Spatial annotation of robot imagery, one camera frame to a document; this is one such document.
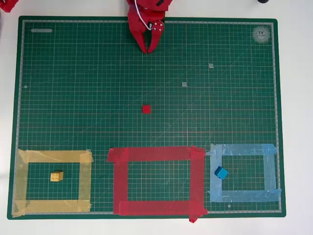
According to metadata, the red leader arm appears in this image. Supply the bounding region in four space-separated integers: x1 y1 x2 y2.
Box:
0 0 20 13

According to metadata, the red tape square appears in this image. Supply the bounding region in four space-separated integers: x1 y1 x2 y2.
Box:
107 145 208 224

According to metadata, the blue cube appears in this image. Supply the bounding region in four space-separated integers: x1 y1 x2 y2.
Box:
214 166 229 180

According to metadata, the yellow die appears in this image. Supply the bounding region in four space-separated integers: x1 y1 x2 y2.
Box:
50 171 64 182

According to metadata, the blue tape square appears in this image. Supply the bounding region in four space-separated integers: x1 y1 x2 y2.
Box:
206 143 282 203

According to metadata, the yellow tape square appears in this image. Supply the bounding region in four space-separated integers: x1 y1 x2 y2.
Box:
12 148 94 218

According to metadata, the green cutting mat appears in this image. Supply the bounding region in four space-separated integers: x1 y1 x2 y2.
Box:
6 16 287 220

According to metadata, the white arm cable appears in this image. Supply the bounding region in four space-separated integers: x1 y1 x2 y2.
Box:
134 0 153 31

